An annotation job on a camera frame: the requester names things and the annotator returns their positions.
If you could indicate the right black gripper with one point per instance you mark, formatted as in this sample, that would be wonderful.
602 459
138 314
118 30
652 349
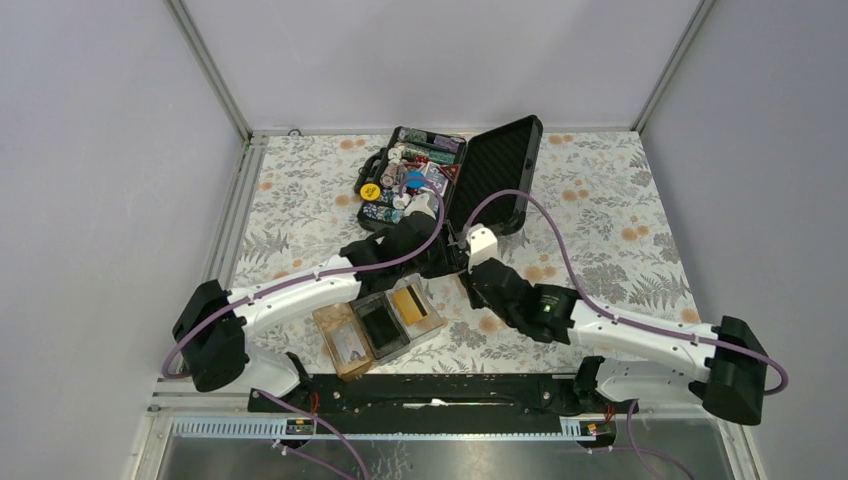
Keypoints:
463 276

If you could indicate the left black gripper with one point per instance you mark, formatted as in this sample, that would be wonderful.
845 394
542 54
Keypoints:
450 255

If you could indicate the gold magnetic stripe cards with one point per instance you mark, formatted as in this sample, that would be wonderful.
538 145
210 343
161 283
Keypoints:
409 305

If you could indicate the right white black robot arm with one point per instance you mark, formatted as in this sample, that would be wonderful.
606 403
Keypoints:
721 367

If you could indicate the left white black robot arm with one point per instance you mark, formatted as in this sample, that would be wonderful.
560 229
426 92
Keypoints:
215 330

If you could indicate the clear transparent card holder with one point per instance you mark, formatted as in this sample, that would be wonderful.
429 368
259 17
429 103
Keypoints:
427 329

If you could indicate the blue playing card deck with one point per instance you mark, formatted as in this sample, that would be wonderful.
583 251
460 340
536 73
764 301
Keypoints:
436 180

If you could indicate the smoky black card holder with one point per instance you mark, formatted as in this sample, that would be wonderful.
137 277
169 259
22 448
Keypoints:
380 300

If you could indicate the black VIP cards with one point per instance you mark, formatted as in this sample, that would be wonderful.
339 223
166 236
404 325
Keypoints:
382 330

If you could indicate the silver magnetic stripe cards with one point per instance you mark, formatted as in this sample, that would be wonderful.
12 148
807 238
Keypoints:
348 344

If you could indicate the amber transparent card holder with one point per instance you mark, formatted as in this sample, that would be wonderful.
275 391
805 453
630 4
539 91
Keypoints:
328 319

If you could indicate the blue round poker chip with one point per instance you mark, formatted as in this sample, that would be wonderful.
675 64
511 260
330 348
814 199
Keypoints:
414 180

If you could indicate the black poker chip case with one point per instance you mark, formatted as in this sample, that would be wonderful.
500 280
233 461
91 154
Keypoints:
503 158

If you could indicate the yellow round poker chip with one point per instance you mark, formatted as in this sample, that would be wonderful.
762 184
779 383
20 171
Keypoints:
370 192

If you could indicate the floral patterned table mat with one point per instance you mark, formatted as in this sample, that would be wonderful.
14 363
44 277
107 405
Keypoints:
596 212

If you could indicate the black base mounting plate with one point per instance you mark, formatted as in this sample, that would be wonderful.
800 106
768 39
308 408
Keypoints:
426 404

